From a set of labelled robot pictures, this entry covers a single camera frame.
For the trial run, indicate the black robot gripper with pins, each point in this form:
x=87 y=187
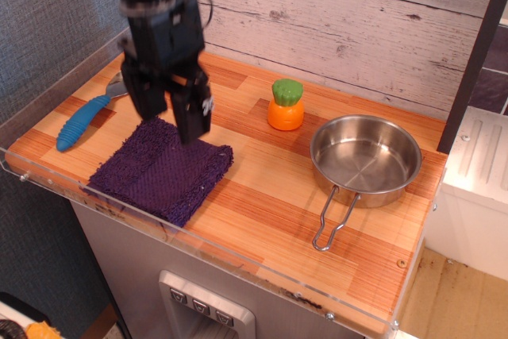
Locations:
x=162 y=53

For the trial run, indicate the stainless steel pot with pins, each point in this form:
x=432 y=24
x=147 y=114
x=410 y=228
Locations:
x=362 y=161

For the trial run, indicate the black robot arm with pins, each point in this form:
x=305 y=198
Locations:
x=161 y=68

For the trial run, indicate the grey toy fridge cabinet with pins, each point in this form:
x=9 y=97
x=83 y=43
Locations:
x=131 y=262

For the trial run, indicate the clear acrylic table guard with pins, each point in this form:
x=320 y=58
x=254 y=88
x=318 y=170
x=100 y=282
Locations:
x=262 y=217

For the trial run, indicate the dark purple cloth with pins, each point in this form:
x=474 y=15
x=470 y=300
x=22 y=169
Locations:
x=154 y=172

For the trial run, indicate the orange toy carrot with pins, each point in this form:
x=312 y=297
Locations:
x=285 y=111

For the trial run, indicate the orange black object corner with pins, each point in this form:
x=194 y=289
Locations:
x=37 y=330

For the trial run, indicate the blue handled metal spoon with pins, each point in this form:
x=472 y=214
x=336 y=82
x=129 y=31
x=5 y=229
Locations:
x=79 y=121

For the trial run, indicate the white toy sink unit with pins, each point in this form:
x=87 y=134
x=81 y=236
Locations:
x=468 y=222

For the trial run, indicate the silver dispenser button panel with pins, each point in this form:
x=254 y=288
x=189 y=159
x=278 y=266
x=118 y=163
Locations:
x=196 y=312

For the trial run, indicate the black vertical post right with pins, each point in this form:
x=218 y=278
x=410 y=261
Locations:
x=478 y=55

